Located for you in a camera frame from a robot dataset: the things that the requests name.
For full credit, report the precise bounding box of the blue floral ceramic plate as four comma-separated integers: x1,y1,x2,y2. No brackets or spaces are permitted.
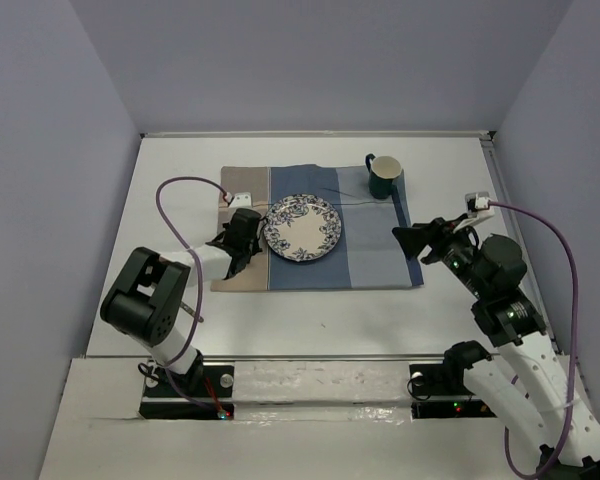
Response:
263,194,342,263

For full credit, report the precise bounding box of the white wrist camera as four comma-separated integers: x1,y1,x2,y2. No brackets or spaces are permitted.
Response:
452,192,495,233
221,192,253,209

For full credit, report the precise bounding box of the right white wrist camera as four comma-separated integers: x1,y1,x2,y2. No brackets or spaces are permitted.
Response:
452,192,495,233

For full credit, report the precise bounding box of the dark green mug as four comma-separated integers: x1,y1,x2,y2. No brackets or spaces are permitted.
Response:
365,154,403,200

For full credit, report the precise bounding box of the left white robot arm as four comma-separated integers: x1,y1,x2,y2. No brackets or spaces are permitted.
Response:
100,208,262,399

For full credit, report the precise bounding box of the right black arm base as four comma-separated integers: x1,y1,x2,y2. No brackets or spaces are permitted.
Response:
406,363,495,420

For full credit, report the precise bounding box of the metal table edge rail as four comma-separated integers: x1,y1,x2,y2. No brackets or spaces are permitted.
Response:
141,130,491,140

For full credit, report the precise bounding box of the blue beige cloth placemat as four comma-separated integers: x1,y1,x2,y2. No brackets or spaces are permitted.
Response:
211,164,424,293

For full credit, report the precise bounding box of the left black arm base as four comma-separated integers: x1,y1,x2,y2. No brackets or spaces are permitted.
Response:
137,359,235,421

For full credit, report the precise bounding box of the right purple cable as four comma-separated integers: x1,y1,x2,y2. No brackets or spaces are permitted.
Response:
487,199,581,479

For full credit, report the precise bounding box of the silver knife dark handle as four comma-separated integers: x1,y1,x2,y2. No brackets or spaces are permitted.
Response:
180,301,204,323

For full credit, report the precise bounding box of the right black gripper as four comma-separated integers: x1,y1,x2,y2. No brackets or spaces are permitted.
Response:
389,212,488,298

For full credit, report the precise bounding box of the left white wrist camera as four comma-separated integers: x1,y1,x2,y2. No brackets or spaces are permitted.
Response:
221,192,253,209

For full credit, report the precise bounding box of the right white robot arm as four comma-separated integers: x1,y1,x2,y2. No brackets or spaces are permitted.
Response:
392,215,600,479

